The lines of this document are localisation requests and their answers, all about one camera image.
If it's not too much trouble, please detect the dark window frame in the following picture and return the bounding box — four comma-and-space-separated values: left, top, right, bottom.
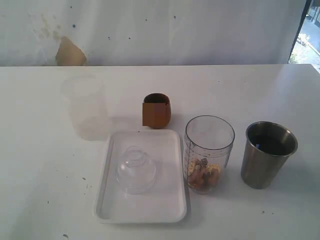
287, 0, 312, 64

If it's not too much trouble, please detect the translucent plastic container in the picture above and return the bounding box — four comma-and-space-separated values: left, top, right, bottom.
60, 75, 110, 141

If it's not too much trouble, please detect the brown wooden cup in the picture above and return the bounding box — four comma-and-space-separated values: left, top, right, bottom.
142, 93, 171, 129

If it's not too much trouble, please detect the white plastic tray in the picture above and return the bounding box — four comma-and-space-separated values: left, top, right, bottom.
93, 129, 187, 224

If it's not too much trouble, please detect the clear plastic shaker cup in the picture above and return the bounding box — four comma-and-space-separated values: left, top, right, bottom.
183, 115, 235, 194

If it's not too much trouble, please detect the clear plastic dome lid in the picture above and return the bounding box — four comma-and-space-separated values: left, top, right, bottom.
115, 145, 157, 195

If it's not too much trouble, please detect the stainless steel cup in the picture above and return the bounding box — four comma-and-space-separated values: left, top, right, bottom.
240, 121, 298, 189

